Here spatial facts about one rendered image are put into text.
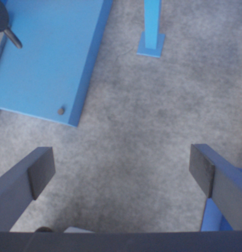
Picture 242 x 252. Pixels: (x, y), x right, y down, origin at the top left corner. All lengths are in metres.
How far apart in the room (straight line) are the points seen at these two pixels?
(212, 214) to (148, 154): 0.40
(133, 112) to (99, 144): 0.24
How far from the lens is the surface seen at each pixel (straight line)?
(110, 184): 0.96
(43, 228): 1.03
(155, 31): 0.96
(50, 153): 0.17
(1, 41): 1.26
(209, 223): 1.01
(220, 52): 1.13
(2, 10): 0.79
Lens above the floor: 0.93
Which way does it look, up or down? 78 degrees down
